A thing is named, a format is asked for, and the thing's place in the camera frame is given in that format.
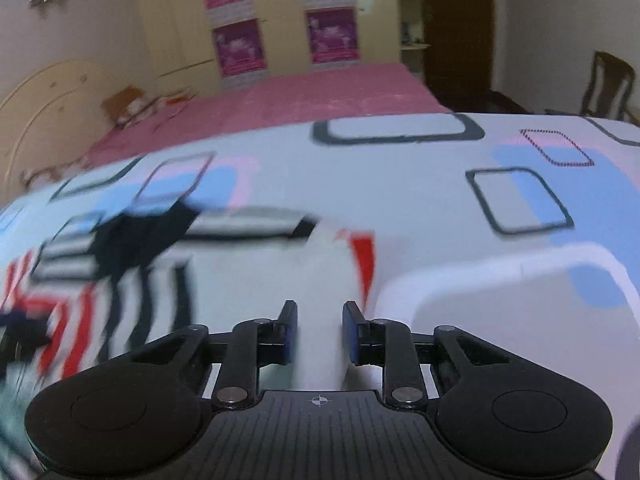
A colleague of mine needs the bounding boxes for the purple poster lower left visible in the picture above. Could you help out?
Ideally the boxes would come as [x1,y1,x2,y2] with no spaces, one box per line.
[213,20,267,78]

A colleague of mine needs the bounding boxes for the cream yellow wardrobe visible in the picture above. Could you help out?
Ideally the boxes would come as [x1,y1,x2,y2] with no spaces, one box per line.
[137,0,400,96]

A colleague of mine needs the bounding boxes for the cream corner shelf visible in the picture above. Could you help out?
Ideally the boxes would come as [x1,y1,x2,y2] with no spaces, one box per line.
[397,0,430,84]

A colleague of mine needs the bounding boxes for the purple poster lower right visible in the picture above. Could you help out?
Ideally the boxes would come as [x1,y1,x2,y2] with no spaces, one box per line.
[306,6,360,65]

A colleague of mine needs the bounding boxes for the dark wooden chair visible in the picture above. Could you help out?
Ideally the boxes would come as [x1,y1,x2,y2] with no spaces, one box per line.
[544,50,637,123]

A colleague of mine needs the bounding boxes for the cream wooden headboard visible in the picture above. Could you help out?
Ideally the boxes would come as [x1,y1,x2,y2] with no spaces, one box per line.
[1,60,127,205]

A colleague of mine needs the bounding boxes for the pink bed sheet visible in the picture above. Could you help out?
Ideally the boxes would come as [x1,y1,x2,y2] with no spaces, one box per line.
[86,63,448,167]

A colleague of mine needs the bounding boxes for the dark brown door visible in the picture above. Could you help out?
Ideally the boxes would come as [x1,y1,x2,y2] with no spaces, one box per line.
[424,0,495,107]

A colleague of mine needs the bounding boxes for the orange patterned pillow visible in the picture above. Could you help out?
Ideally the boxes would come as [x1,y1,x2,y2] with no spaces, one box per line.
[101,86,167,129]

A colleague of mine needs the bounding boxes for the striped black white red sweater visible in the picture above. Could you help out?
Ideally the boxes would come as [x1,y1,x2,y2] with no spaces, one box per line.
[1,202,375,479]

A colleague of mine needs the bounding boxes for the patterned grey bed sheet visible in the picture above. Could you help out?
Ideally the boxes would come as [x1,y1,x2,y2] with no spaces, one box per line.
[1,113,639,479]

